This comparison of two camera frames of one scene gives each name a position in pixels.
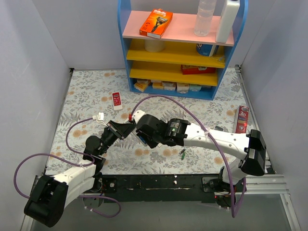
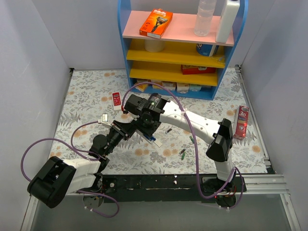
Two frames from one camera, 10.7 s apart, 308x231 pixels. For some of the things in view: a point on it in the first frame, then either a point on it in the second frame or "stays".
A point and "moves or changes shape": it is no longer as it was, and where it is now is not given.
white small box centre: (169, 85) stays
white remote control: (134, 132) moves or changes shape
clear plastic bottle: (205, 12) stays
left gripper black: (115, 132) stays
